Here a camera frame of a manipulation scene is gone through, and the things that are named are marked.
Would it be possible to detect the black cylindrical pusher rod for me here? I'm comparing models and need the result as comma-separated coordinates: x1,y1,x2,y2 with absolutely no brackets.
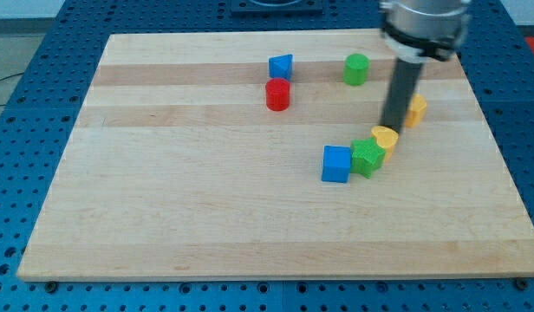
379,58,424,133

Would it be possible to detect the green star block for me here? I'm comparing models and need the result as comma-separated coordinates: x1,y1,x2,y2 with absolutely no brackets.
350,137,386,179

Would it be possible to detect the blue cube block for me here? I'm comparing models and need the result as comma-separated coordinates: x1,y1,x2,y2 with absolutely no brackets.
321,146,351,183

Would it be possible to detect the yellow hexagon block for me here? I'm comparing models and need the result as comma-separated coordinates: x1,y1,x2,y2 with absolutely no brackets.
404,94,427,128

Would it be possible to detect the green cylinder block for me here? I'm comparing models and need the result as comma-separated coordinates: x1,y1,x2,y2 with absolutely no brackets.
343,54,370,86

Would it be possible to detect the yellow heart block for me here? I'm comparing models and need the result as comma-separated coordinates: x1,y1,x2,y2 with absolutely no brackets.
370,126,399,162

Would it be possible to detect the blue triangular prism block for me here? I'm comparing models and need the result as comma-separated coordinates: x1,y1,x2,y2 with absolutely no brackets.
268,55,293,81

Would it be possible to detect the red cylinder block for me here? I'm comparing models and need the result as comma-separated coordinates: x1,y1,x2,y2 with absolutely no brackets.
265,78,290,112

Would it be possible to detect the light wooden board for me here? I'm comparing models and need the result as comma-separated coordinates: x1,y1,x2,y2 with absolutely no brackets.
17,29,534,282

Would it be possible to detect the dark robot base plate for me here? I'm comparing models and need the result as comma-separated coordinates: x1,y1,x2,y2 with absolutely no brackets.
227,0,323,16

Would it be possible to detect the black cable on floor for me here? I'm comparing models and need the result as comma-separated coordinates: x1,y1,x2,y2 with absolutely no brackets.
0,71,24,108

